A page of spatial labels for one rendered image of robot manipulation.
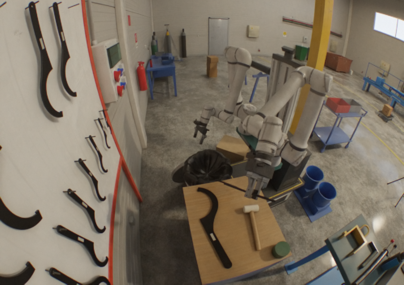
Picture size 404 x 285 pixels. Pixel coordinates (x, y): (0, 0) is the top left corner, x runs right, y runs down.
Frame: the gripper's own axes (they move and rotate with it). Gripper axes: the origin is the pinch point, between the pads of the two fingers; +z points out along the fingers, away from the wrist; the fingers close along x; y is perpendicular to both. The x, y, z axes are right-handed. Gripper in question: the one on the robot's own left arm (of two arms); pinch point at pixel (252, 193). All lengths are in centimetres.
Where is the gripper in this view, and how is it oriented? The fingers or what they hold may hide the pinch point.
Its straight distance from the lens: 73.2
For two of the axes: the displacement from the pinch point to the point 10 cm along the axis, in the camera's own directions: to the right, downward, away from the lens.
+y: 4.7, -0.1, -8.8
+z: -3.4, 9.2, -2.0
